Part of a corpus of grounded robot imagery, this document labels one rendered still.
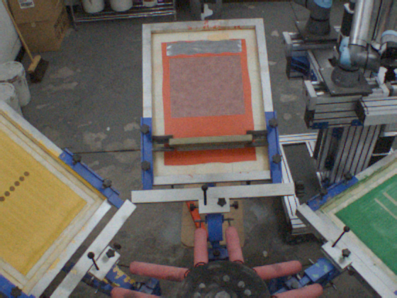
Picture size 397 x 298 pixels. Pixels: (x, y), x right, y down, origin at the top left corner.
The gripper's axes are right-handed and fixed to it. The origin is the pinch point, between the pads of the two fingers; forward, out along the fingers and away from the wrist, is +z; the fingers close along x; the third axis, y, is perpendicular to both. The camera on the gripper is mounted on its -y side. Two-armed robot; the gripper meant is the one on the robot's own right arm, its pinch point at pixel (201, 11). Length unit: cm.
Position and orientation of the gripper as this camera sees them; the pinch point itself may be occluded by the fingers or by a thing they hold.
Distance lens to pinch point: 232.3
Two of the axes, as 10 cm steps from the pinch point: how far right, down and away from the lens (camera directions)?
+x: -0.4, -8.9, 4.6
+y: 10.0, -0.5, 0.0
